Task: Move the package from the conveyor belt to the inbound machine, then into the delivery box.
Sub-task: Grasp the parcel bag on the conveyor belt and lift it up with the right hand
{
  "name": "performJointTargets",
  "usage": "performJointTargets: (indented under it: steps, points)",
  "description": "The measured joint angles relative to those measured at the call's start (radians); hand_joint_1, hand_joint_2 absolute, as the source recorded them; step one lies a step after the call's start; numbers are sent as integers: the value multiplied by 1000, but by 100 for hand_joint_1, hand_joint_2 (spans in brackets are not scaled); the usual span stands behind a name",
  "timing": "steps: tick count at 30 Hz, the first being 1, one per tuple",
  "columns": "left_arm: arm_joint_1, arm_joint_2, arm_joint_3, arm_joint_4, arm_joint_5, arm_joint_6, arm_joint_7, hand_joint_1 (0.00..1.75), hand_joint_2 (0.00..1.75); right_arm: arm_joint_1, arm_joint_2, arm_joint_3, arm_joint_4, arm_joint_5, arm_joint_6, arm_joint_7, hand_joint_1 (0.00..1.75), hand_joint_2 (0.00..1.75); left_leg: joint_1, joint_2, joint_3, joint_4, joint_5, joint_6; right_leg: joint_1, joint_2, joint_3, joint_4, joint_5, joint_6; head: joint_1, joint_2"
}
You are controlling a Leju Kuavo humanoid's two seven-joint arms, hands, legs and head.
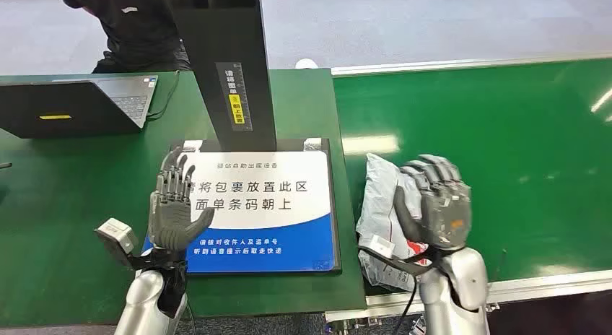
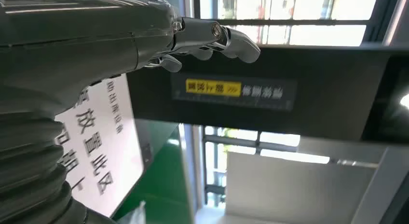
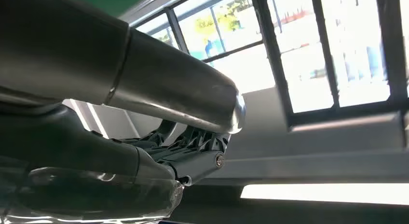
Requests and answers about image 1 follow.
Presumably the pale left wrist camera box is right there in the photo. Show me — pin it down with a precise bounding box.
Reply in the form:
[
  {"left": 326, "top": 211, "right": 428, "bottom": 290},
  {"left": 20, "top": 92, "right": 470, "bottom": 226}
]
[{"left": 95, "top": 217, "right": 139, "bottom": 269}]

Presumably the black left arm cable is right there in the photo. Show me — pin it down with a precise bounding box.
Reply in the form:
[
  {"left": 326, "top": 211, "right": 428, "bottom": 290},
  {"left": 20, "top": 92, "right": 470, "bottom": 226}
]
[{"left": 183, "top": 299, "right": 198, "bottom": 335}]

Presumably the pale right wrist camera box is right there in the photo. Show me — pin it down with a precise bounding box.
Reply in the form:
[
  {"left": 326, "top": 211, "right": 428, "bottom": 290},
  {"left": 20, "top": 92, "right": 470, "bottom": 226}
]
[{"left": 368, "top": 235, "right": 397, "bottom": 260}]

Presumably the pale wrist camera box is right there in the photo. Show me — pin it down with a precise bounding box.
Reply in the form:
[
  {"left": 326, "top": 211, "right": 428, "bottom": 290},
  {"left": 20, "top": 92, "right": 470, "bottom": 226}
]
[
  {"left": 368, "top": 235, "right": 397, "bottom": 260},
  {"left": 95, "top": 217, "right": 139, "bottom": 269}
]

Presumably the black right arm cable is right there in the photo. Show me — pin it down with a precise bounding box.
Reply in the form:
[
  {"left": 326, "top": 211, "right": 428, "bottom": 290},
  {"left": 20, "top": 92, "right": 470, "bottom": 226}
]
[{"left": 358, "top": 245, "right": 441, "bottom": 335}]

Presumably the yellow column label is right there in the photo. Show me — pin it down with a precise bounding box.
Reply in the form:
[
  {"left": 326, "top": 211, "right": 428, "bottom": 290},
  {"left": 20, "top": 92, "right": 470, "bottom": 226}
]
[{"left": 228, "top": 93, "right": 245, "bottom": 125}]

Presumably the black laptop cable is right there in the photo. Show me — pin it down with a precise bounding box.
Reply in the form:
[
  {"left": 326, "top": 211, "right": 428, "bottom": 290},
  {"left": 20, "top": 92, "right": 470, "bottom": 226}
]
[{"left": 145, "top": 69, "right": 180, "bottom": 122}]

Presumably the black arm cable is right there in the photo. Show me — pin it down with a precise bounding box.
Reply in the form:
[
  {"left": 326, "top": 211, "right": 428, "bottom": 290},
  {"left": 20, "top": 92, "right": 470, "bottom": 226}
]
[
  {"left": 358, "top": 245, "right": 441, "bottom": 335},
  {"left": 183, "top": 299, "right": 198, "bottom": 335}
]

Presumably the green conveyor belt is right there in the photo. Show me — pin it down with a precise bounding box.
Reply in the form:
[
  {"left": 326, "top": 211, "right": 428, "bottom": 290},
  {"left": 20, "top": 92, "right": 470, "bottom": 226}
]
[{"left": 332, "top": 57, "right": 612, "bottom": 295}]

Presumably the dark grey laptop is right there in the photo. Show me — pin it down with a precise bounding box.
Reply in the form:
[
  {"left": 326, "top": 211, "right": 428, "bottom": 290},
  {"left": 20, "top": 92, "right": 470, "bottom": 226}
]
[{"left": 0, "top": 74, "right": 159, "bottom": 139}]

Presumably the black inbound machine column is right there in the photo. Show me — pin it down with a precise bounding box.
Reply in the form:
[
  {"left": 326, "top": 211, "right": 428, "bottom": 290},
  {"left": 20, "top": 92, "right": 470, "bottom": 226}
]
[{"left": 165, "top": 0, "right": 279, "bottom": 153}]

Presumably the grey plastic mailer package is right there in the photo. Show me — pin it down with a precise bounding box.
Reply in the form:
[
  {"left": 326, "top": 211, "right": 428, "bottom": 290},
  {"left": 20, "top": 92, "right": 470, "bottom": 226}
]
[{"left": 356, "top": 153, "right": 432, "bottom": 292}]

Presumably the white and blue machine base plate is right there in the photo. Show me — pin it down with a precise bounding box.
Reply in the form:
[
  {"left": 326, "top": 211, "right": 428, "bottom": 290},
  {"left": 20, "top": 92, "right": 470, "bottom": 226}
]
[{"left": 141, "top": 138, "right": 342, "bottom": 275}]

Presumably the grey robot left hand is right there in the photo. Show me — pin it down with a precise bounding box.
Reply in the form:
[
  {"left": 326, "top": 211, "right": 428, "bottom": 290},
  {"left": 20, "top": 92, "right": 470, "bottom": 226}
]
[{"left": 147, "top": 147, "right": 216, "bottom": 253}]

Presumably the person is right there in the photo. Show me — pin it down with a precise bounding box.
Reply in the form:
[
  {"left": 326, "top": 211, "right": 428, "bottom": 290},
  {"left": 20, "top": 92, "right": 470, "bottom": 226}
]
[{"left": 55, "top": 0, "right": 192, "bottom": 74}]

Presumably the aluminium conveyor rail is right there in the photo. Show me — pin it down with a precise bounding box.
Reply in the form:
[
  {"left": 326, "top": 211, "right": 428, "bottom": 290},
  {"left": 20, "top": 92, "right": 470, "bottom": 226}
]
[
  {"left": 325, "top": 269, "right": 612, "bottom": 323},
  {"left": 331, "top": 51, "right": 612, "bottom": 77}
]

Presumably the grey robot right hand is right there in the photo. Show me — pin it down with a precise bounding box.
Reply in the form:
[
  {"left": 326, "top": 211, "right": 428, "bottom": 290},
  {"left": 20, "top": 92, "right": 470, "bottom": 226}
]
[{"left": 393, "top": 154, "right": 473, "bottom": 251}]

